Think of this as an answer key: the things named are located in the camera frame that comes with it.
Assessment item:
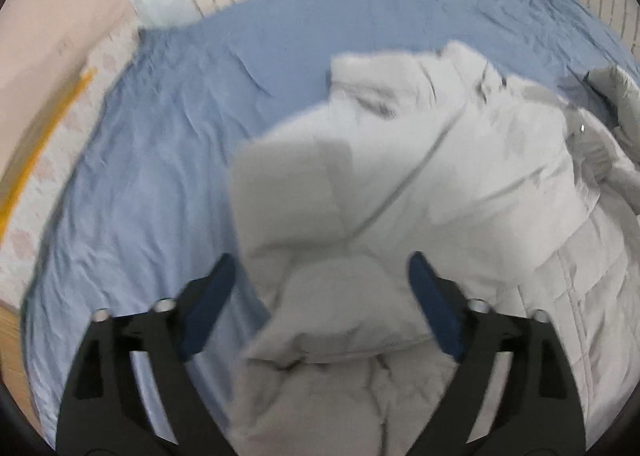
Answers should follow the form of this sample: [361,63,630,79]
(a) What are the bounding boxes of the pale patterned bed skirt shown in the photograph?
[0,28,142,304]

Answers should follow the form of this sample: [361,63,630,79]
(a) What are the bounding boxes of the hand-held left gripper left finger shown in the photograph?
[56,252,238,456]

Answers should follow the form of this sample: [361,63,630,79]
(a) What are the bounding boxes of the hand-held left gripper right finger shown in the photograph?
[407,251,587,456]

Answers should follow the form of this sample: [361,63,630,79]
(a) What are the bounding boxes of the orange strip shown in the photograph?
[0,67,97,238]

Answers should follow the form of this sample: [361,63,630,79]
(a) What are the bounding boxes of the blue bed sheet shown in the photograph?
[22,0,632,449]

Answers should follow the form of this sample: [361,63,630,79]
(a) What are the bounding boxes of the white padded jacket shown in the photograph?
[227,40,640,456]

